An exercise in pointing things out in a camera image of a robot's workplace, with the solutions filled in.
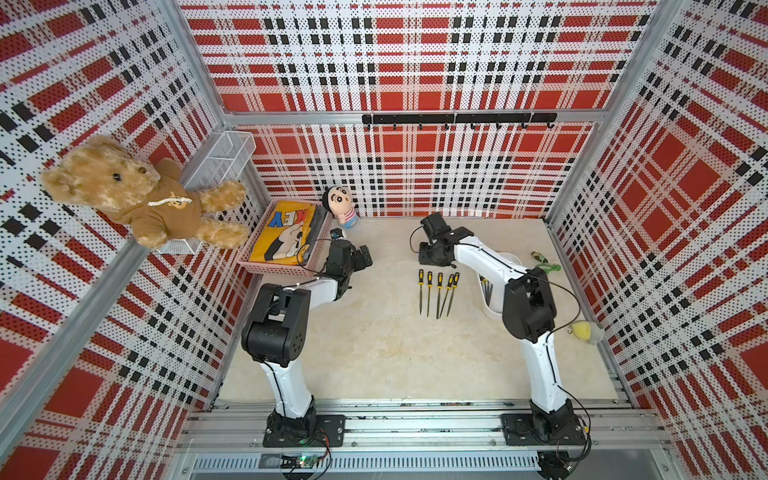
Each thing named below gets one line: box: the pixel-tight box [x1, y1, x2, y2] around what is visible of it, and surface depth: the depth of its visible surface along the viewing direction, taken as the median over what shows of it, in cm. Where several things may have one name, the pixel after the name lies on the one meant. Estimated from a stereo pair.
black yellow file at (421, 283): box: [418, 268, 425, 315], surface depth 104 cm
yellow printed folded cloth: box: [250, 200, 317, 264], surface depth 109 cm
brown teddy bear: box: [42, 135, 250, 250], surface depth 54 cm
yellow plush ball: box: [572, 320, 591, 341], surface depth 89 cm
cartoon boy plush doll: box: [322, 185, 359, 230], surface depth 113 cm
